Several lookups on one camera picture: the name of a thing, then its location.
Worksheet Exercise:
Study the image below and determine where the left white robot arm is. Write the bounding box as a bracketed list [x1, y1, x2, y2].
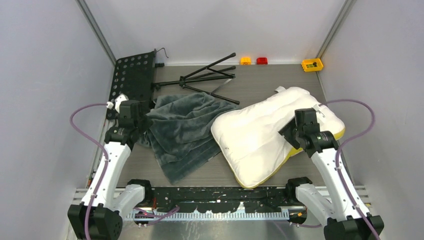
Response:
[67, 93, 154, 240]

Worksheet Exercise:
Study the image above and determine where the orange toy brick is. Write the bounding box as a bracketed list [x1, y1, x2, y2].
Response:
[240, 57, 252, 65]

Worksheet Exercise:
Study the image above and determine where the black perforated music stand tray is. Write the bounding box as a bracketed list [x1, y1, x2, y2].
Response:
[108, 49, 164, 110]

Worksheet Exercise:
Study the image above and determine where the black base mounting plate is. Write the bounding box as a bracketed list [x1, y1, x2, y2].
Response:
[136, 186, 305, 214]

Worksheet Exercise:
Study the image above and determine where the white yellow black pillow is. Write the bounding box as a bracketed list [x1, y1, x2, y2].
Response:
[210, 86, 346, 189]

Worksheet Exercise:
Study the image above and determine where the red toy brick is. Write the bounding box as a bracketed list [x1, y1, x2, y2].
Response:
[256, 57, 268, 65]

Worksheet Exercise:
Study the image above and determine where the grey fluffy pillowcase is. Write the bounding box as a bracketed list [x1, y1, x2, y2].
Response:
[138, 93, 239, 185]

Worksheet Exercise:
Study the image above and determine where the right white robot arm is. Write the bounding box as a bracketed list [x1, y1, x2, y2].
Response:
[279, 108, 384, 240]

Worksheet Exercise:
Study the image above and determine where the aluminium rail with ruler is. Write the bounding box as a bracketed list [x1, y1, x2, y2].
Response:
[67, 185, 374, 222]

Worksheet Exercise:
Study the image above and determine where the black folding tripod stand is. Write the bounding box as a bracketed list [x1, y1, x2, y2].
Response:
[150, 52, 240, 105]

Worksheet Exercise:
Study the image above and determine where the yellow toy block with knob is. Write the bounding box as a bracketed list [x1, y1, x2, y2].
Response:
[301, 58, 324, 73]

